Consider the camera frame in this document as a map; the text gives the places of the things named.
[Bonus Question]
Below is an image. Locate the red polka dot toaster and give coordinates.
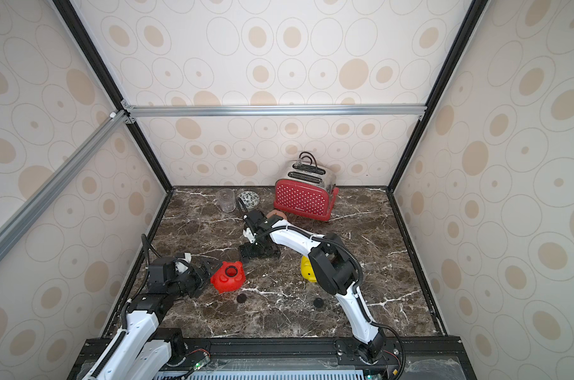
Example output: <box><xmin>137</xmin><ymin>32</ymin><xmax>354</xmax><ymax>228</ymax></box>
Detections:
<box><xmin>274</xmin><ymin>151</ymin><xmax>339</xmax><ymax>222</ymax></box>

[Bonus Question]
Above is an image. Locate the aluminium frame rail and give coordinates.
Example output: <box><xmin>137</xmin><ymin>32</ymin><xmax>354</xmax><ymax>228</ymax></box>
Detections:
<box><xmin>127</xmin><ymin>104</ymin><xmax>426</xmax><ymax>117</ymax></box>
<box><xmin>0</xmin><ymin>110</ymin><xmax>127</xmax><ymax>263</ymax></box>

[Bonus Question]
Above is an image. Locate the yellow piggy bank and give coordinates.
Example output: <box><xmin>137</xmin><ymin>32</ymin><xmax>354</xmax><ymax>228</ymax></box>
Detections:
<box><xmin>301</xmin><ymin>256</ymin><xmax>317</xmax><ymax>283</ymax></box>

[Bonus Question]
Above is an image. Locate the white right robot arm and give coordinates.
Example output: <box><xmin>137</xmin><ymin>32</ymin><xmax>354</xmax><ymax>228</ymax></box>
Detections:
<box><xmin>239</xmin><ymin>210</ymin><xmax>406</xmax><ymax>365</ymax></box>

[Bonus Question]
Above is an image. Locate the floral patterned bowl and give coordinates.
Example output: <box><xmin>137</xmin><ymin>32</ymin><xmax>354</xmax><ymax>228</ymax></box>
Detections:
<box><xmin>236</xmin><ymin>191</ymin><xmax>260</xmax><ymax>211</ymax></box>

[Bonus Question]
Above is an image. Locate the black round plug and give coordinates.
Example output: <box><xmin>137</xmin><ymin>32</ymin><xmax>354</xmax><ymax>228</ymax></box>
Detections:
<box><xmin>313</xmin><ymin>298</ymin><xmax>324</xmax><ymax>309</ymax></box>
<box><xmin>236</xmin><ymin>293</ymin><xmax>247</xmax><ymax>304</ymax></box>

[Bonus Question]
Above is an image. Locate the red piggy bank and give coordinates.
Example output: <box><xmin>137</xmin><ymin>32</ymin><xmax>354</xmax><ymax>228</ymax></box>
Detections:
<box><xmin>210</xmin><ymin>261</ymin><xmax>246</xmax><ymax>294</ymax></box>

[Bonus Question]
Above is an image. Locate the aluminium frame rail back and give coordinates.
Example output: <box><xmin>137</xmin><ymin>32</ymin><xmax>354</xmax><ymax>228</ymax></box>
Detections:
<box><xmin>127</xmin><ymin>104</ymin><xmax>426</xmax><ymax>117</ymax></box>

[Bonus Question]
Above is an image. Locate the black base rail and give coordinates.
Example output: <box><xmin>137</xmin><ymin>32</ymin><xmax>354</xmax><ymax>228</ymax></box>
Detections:
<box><xmin>68</xmin><ymin>336</ymin><xmax>478</xmax><ymax>380</ymax></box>

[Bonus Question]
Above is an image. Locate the aluminium frame rail left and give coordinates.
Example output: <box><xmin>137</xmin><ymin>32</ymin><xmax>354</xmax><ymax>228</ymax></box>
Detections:
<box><xmin>0</xmin><ymin>110</ymin><xmax>127</xmax><ymax>263</ymax></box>

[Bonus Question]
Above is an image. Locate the clear drinking glass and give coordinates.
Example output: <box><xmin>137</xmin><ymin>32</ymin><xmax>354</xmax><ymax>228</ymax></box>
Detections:
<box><xmin>217</xmin><ymin>188</ymin><xmax>236</xmax><ymax>213</ymax></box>

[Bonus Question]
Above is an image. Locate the pink piggy bank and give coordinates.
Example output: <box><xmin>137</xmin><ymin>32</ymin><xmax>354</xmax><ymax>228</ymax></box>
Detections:
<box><xmin>266</xmin><ymin>209</ymin><xmax>287</xmax><ymax>220</ymax></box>

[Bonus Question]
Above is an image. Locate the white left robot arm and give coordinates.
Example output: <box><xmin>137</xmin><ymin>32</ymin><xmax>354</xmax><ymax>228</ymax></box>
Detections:
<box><xmin>84</xmin><ymin>234</ymin><xmax>220</xmax><ymax>379</ymax></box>

